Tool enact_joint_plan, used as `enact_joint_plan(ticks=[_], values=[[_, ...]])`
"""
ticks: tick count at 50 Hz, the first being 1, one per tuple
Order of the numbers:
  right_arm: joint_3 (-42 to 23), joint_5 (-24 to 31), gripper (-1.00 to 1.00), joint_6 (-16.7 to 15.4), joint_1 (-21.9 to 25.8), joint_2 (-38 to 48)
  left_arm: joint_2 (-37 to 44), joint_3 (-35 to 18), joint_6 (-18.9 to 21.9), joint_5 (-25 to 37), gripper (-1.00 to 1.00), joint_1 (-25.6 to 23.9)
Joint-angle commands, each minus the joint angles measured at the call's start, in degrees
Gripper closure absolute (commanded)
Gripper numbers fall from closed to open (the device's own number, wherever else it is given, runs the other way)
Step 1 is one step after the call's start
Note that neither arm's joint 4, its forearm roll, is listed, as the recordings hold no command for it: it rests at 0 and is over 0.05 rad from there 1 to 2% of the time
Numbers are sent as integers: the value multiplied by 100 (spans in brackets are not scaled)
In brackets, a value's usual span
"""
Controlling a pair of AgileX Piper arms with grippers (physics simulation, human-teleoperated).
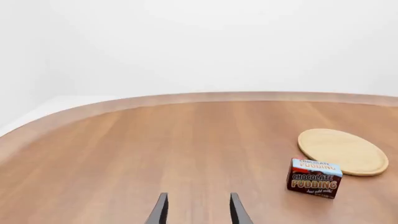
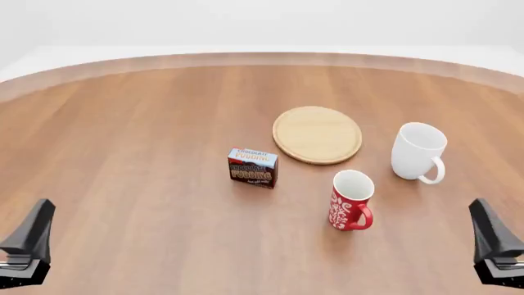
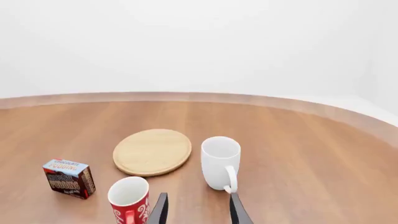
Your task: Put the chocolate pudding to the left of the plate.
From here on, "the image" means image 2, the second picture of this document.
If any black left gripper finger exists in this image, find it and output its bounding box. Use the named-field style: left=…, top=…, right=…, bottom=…
left=0, top=197, right=56, bottom=264

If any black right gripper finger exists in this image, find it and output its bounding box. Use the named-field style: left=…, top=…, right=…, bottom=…
left=468, top=197, right=524, bottom=265

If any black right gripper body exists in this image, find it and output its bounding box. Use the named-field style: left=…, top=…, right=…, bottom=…
left=473, top=251, right=524, bottom=287

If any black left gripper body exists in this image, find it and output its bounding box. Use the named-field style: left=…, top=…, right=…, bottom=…
left=0, top=247, right=52, bottom=288

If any round wooden plate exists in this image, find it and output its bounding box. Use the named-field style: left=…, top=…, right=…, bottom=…
left=272, top=106, right=364, bottom=166

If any chocolate pudding box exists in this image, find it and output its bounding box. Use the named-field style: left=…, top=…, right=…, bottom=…
left=227, top=146, right=279, bottom=189

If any white mug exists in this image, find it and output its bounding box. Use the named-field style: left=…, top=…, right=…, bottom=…
left=390, top=121, right=449, bottom=185

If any red patterned mug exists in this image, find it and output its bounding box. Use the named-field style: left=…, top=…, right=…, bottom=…
left=327, top=169, right=376, bottom=232

